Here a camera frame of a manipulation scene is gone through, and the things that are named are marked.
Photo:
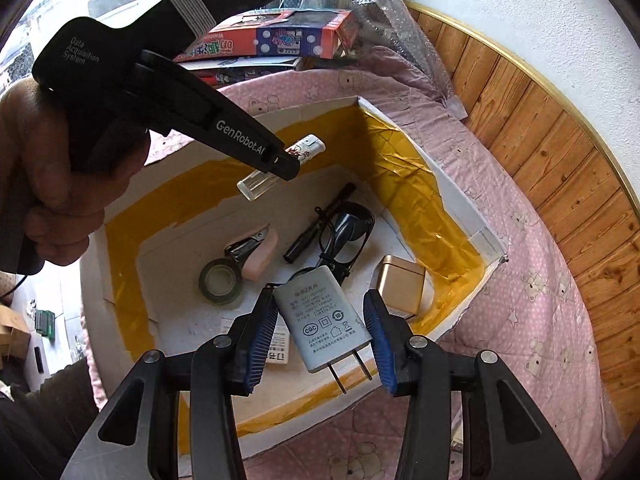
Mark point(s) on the person's left hand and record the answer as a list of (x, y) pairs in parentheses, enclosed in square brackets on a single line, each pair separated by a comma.
[(45, 175)]

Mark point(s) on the green tape roll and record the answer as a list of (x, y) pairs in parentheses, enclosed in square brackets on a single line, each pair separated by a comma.
[(207, 287)]

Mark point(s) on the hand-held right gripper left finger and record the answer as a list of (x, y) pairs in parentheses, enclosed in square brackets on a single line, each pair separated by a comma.
[(262, 341)]

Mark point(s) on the gold tin box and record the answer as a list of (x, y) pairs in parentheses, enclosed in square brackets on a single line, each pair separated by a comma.
[(400, 285)]

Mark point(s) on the colourful toy box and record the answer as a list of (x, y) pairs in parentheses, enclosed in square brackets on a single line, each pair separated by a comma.
[(280, 35)]

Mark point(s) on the pink stapler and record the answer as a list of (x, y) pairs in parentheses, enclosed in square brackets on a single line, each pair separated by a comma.
[(260, 255)]

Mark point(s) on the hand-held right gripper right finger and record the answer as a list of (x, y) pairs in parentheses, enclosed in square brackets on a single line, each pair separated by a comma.
[(380, 346)]

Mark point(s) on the white cardboard box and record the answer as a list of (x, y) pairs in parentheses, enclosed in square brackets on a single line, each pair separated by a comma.
[(400, 170)]

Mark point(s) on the wooden panel headboard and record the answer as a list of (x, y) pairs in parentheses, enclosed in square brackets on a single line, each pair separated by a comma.
[(550, 170)]

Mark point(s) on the dark clothing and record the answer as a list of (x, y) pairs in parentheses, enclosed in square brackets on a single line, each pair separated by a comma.
[(30, 435)]

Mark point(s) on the black glasses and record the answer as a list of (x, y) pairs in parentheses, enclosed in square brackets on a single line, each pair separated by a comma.
[(350, 225)]

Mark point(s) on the white charger adapter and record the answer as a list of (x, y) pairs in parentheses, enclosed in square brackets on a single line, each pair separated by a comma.
[(320, 325)]

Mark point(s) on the pink bear-print quilt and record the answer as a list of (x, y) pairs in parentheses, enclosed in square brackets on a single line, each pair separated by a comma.
[(525, 285)]

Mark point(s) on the red and white staple box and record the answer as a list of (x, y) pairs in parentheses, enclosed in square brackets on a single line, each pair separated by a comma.
[(279, 347)]

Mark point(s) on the brown cardboard carton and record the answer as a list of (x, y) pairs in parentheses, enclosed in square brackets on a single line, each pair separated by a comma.
[(12, 332)]

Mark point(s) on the dark printed box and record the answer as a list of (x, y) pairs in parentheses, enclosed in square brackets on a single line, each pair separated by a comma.
[(235, 72)]

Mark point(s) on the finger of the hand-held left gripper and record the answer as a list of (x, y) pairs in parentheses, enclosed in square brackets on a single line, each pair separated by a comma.
[(235, 130)]

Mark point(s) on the clear plastic tube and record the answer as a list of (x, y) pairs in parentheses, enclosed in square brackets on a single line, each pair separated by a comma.
[(307, 146)]

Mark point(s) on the black pen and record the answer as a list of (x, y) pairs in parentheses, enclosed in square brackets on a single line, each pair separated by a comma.
[(305, 242)]

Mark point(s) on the bubble wrap sheet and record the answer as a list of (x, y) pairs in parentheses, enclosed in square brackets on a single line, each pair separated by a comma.
[(390, 25)]

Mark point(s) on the small green object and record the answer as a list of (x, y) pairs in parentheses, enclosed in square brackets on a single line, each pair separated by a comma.
[(45, 325)]

